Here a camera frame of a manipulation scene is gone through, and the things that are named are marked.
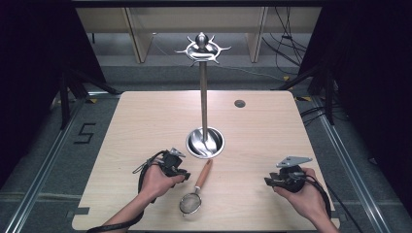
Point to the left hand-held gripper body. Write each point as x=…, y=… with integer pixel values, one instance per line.
x=171, y=160

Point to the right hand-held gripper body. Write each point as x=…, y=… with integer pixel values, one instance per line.
x=291, y=174

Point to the steel utensil rack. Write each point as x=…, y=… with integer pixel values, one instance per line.
x=204, y=97

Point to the person's left hand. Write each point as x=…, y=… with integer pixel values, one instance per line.
x=156, y=183

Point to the person's right hand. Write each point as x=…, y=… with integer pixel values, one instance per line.
x=306, y=197

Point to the wooden desk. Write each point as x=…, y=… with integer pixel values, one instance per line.
x=259, y=136

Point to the black metal stand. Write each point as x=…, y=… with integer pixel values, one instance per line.
x=319, y=90
x=69, y=93

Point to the light wooden cabinet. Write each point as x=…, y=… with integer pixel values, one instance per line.
x=194, y=29

